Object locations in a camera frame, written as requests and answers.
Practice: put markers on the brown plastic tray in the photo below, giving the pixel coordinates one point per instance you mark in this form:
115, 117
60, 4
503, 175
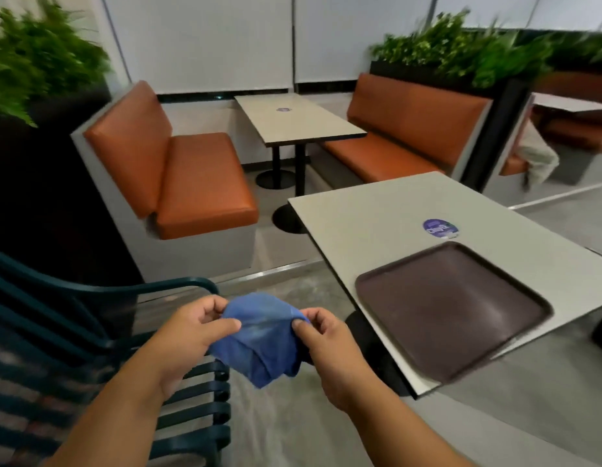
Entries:
452, 306

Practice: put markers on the person's right forearm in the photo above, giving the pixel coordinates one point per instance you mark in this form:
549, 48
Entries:
403, 432

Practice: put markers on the green plant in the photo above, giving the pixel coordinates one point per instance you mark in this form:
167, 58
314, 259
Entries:
28, 58
456, 48
583, 48

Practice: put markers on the person's left forearm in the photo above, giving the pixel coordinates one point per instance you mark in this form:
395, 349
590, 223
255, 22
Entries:
111, 423

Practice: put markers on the person's left hand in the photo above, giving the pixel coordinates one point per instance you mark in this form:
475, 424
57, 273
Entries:
189, 340

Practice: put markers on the black partition panel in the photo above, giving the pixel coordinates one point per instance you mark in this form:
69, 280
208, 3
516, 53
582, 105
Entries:
48, 199

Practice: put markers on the blue cleaning cloth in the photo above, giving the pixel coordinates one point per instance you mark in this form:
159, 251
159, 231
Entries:
262, 335

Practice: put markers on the black pillar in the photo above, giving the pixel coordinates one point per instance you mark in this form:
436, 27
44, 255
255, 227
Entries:
500, 141

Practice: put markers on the dark green metal slatted chair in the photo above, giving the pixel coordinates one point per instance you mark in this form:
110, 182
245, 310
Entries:
38, 286

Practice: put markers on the person's right hand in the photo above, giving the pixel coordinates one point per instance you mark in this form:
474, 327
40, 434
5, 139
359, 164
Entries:
340, 359

